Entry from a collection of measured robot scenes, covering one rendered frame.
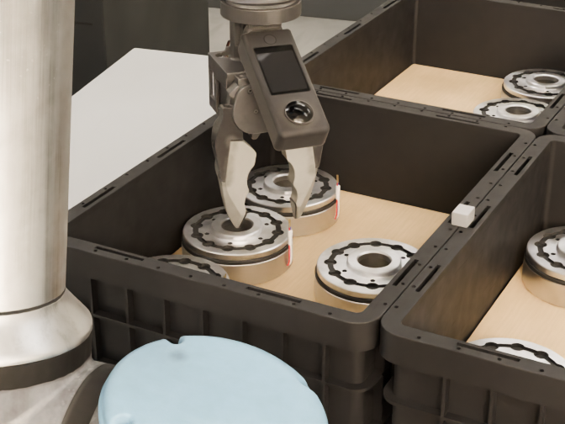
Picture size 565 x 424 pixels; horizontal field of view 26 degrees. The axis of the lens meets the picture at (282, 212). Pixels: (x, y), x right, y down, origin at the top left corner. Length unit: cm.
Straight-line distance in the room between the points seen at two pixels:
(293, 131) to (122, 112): 87
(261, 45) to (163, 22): 179
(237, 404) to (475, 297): 45
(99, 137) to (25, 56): 117
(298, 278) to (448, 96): 50
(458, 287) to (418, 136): 28
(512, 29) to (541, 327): 61
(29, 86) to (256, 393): 19
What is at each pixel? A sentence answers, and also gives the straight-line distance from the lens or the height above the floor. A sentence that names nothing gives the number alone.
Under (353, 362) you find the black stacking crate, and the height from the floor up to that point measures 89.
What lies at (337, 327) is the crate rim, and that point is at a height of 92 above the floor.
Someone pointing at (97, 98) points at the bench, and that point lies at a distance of 191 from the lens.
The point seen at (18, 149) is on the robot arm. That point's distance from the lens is 61.
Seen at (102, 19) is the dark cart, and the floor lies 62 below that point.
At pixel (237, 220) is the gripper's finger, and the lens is 113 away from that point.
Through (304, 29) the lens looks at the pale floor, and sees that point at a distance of 446.
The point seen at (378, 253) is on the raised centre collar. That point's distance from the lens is 109.
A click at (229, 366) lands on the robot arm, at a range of 64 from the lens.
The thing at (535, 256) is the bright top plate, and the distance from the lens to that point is 111.
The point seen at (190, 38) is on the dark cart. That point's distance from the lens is 301.
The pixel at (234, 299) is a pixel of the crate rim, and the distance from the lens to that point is 91.
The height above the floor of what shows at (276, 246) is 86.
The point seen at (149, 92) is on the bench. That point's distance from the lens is 192.
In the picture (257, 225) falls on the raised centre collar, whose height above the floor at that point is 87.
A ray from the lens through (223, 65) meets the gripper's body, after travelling 111.
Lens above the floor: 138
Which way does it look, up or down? 27 degrees down
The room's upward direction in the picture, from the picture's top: straight up
